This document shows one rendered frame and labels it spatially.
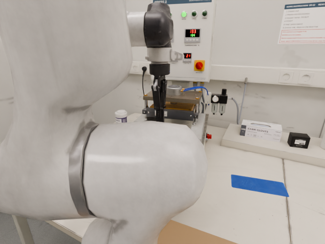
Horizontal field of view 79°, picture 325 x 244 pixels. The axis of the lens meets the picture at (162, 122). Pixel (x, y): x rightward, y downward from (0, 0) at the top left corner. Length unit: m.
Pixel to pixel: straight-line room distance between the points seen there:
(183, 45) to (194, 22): 0.12
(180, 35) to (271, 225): 0.92
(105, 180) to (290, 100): 1.41
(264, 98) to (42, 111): 1.42
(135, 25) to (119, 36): 0.43
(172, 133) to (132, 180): 0.06
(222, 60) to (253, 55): 0.19
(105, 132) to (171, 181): 0.09
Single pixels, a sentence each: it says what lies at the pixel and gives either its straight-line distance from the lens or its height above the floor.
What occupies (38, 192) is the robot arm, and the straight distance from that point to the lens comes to 0.24.
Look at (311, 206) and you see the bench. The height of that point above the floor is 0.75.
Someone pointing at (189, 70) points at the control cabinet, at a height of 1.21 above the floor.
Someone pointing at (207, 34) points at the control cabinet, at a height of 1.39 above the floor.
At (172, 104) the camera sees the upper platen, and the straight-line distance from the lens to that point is 1.01.
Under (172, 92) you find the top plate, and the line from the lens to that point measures 0.98.
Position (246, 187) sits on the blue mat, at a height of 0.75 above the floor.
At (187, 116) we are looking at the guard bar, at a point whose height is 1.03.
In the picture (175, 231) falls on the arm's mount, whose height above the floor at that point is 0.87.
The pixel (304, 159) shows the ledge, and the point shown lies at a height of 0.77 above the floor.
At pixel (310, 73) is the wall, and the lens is 1.45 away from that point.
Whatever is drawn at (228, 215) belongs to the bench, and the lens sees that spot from 0.85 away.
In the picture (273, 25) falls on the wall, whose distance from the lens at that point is 1.48.
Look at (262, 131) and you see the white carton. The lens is 1.36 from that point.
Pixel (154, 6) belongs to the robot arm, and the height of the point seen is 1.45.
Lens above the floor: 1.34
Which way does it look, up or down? 21 degrees down
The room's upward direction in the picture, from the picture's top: straight up
